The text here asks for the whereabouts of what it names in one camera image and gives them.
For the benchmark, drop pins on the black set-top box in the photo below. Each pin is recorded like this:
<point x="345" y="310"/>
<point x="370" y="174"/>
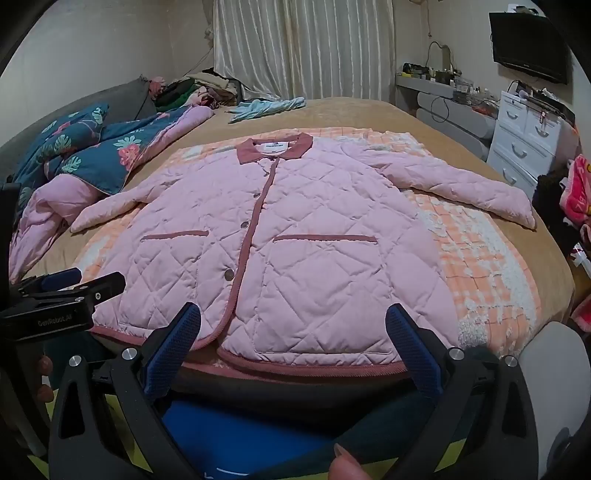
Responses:
<point x="558" y="108"/>

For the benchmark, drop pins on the black wall television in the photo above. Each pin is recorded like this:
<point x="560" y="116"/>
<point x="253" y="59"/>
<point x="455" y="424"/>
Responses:
<point x="526" y="46"/>

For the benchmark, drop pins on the pile of mixed clothes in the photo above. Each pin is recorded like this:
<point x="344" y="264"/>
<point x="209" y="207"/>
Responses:
<point x="184" y="90"/>

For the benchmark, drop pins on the black cloth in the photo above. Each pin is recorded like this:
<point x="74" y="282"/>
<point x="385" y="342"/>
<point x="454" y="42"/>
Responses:
<point x="549" y="203"/>

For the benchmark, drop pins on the yellow-green cloth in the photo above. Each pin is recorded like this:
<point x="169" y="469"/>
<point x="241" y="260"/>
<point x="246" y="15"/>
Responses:
<point x="39" y="466"/>

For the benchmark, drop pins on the orange checked bear blanket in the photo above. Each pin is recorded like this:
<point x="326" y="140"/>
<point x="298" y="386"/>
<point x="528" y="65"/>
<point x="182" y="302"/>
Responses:
<point x="485" y="258"/>

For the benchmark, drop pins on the white drawer cabinet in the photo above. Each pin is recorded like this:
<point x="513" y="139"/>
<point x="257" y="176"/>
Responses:
<point x="517" y="138"/>

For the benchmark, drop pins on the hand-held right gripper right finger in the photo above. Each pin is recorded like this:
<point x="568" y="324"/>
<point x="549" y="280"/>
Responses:
<point x="411" y="353"/>

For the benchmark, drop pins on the person's blue clothing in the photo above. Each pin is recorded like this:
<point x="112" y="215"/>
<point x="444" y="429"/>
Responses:
<point x="240" y="443"/>

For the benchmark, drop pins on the grey pillow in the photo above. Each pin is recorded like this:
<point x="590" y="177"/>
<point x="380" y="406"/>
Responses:
<point x="92" y="101"/>

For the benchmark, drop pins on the grey bed frame corner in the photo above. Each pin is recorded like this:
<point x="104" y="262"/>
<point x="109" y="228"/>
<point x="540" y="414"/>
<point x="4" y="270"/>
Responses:
<point x="554" y="378"/>

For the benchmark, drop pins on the pink quilted jacket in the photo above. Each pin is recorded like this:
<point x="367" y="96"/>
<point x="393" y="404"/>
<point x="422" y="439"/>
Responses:
<point x="300" y="254"/>

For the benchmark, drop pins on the grey rounded dressing table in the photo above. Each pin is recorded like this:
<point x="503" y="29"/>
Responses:
<point x="461" y="120"/>

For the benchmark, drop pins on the white striped curtain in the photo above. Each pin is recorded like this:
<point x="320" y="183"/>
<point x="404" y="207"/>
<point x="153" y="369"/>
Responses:
<point x="300" y="46"/>

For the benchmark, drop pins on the clutter of small bottles and boxes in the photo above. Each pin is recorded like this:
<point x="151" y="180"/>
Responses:
<point x="461" y="87"/>

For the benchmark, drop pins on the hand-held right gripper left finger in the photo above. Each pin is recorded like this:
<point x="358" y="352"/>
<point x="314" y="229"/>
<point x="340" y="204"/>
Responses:
<point x="171" y="353"/>

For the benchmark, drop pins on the bed with tan bedspread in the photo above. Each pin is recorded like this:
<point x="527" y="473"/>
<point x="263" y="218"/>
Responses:
<point x="369" y="110"/>

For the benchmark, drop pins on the light blue garment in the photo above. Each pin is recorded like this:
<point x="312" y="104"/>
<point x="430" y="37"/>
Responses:
<point x="263" y="108"/>

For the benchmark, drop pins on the person's right hand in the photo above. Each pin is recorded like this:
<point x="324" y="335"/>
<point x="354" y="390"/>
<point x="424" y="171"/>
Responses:
<point x="348" y="464"/>

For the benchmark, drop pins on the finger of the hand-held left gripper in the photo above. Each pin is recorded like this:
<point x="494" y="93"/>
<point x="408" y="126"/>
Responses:
<point x="57" y="278"/>
<point x="99" y="288"/>

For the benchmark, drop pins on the pink and red cloth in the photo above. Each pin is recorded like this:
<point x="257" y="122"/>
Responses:
<point x="577" y="194"/>

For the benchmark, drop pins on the blue floral quilt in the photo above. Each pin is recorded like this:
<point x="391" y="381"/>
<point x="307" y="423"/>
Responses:
<point x="115" y="147"/>

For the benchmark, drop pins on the person's left hand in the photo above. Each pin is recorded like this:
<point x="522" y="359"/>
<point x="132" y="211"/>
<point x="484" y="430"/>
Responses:
<point x="45" y="367"/>

